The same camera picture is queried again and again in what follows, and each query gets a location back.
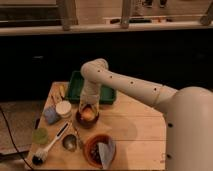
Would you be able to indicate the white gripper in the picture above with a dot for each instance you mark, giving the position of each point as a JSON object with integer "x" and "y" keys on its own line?
{"x": 90, "y": 94}

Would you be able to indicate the orange apple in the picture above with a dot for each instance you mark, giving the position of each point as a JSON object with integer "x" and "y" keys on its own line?
{"x": 88, "y": 114}

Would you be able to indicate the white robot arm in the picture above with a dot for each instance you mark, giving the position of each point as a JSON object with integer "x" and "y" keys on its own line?
{"x": 188, "y": 113}

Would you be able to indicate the purple bowl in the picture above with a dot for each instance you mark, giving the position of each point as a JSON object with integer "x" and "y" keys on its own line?
{"x": 86, "y": 124}

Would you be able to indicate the orange terracotta bowl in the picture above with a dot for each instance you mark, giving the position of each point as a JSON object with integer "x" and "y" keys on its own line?
{"x": 90, "y": 149}

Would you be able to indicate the green plastic tray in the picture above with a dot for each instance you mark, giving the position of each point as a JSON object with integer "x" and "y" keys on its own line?
{"x": 107, "y": 96}

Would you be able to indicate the white round container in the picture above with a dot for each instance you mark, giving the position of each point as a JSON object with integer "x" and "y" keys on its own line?
{"x": 63, "y": 109}

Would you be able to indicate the yellow banana piece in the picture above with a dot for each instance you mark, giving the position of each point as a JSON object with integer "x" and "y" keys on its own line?
{"x": 62, "y": 91}

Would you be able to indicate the metal spoon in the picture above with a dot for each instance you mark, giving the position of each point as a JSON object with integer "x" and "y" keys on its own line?
{"x": 80, "y": 141}

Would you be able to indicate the small metal cup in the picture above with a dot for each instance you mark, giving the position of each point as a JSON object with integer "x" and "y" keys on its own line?
{"x": 69, "y": 142}

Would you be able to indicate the grey folded cloth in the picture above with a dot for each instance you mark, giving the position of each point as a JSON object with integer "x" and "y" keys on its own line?
{"x": 106, "y": 153}

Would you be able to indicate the green cup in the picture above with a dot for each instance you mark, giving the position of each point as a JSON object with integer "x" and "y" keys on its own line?
{"x": 40, "y": 136}

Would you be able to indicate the white dish brush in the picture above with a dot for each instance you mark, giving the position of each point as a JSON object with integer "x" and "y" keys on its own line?
{"x": 41, "y": 154}

